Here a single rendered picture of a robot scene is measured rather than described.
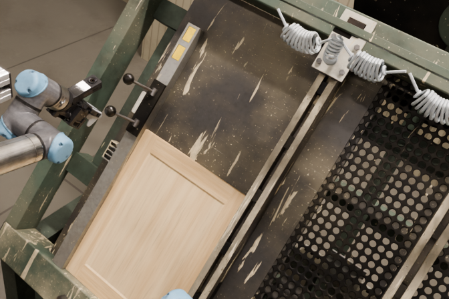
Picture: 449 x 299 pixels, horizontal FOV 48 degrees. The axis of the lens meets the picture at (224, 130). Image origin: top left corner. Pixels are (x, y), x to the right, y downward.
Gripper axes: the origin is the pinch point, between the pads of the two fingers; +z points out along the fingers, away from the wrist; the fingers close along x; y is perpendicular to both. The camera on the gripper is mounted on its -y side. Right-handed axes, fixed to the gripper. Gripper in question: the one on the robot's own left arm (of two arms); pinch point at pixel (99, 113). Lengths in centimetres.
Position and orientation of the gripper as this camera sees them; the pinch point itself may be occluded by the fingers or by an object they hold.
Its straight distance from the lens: 169.0
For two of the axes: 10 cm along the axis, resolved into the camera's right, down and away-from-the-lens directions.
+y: -6.2, 7.9, -0.2
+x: 7.3, 5.7, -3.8
